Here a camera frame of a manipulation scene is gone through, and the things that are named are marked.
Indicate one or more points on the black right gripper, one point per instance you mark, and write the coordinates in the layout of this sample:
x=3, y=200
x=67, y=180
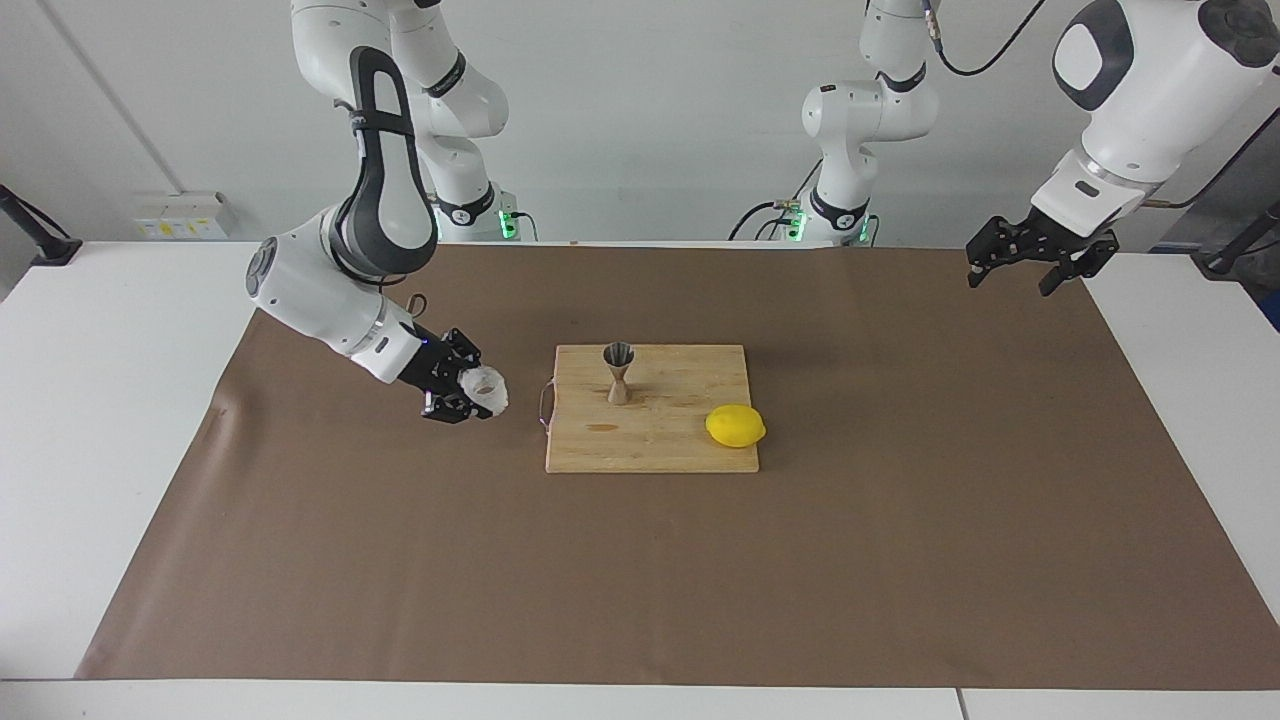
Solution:
x=435, y=375

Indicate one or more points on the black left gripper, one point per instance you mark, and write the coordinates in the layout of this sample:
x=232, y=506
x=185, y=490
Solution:
x=1060, y=245

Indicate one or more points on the steel double jigger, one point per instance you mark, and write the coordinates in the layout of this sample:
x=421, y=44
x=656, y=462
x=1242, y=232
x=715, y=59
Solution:
x=619, y=385

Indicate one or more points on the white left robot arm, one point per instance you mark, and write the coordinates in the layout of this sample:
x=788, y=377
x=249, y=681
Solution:
x=1140, y=90

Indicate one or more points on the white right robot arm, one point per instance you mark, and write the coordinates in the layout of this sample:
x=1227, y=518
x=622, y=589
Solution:
x=320, y=290

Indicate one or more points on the black clamp stand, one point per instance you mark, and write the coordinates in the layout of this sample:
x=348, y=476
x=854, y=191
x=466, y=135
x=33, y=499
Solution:
x=1230, y=260
x=45, y=248

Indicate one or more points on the brown paper table mat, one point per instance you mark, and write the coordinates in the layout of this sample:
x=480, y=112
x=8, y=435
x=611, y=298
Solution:
x=400, y=560

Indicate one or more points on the dark grey panel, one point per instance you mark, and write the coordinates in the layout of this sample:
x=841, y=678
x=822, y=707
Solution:
x=1235, y=190

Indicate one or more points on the blue object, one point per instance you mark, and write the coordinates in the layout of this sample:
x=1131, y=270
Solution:
x=1273, y=310

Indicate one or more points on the yellow lemon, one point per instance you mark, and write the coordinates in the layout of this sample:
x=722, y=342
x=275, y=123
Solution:
x=735, y=426

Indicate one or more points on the white wall outlet box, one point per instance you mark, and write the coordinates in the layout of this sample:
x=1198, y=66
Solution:
x=180, y=215

